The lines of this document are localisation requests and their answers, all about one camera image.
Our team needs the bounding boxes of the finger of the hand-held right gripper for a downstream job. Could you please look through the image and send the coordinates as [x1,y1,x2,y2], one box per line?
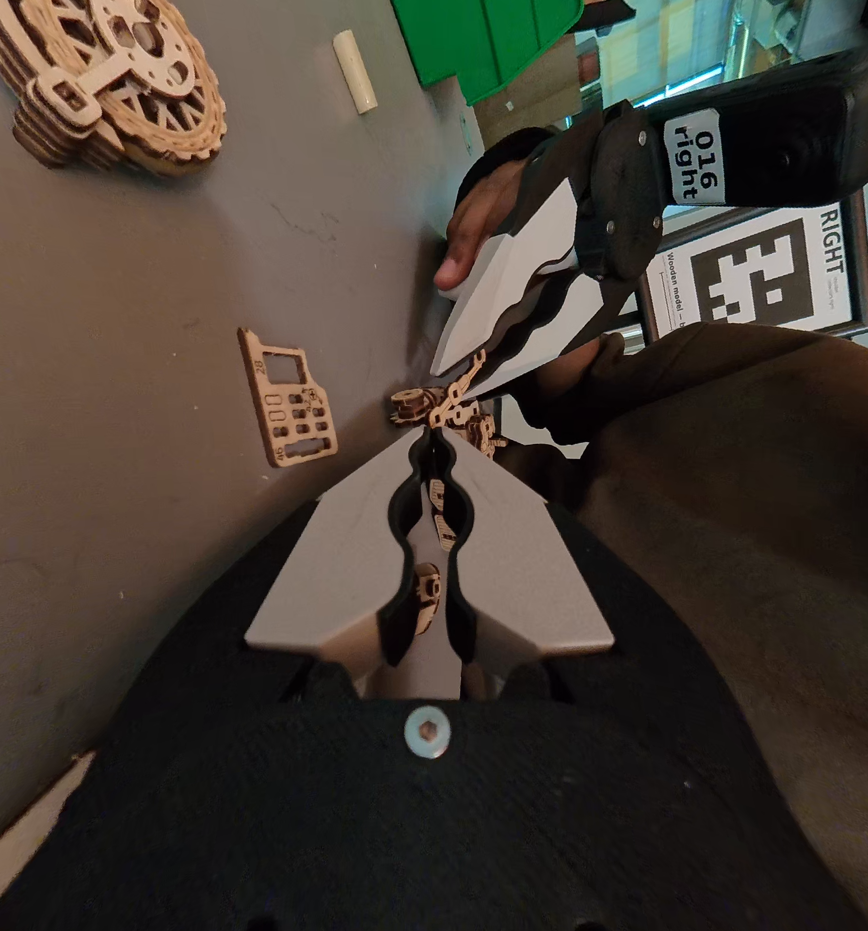
[474,271,631,400]
[430,177,586,379]

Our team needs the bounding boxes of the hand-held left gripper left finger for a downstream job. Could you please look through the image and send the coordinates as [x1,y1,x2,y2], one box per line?
[243,428,429,698]

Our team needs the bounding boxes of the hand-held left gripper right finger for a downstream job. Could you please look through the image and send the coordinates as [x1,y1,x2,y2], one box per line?
[437,429,617,685]

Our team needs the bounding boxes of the small wooden linkage piece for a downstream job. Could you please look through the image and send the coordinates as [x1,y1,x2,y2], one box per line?
[427,349,490,432]

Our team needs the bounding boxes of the small wooden cylinder assembly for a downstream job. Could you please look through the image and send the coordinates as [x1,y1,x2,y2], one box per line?
[389,387,451,429]

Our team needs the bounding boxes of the person's right forearm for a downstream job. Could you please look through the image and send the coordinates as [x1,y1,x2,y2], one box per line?
[454,127,573,196]

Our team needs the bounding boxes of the grey desk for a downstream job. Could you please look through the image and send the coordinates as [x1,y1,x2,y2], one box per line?
[0,0,497,812]

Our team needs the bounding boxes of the person's right hand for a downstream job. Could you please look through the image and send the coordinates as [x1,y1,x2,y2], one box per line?
[433,156,544,299]

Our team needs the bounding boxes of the wooden motorcycle model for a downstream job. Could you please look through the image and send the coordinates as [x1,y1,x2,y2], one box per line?
[411,406,509,635]

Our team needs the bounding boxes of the black framed marker sign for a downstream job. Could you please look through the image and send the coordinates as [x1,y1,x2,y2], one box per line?
[636,191,868,344]

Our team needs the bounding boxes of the flat wooden cutout piece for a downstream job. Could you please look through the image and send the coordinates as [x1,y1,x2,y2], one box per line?
[236,326,340,469]

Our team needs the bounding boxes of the cardboard box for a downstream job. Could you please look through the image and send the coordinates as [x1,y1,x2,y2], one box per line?
[470,35,604,155]

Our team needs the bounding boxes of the person's brown clothing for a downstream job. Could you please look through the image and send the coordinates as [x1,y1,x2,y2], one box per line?
[507,320,868,931]

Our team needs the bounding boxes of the green plastic bin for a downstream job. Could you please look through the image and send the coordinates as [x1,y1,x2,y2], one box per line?
[389,0,586,97]

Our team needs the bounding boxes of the white wax stick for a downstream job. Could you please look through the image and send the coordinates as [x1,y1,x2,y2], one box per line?
[332,29,379,117]

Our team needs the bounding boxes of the wooden wheel with fork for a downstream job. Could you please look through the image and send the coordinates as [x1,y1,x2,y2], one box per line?
[0,0,229,177]

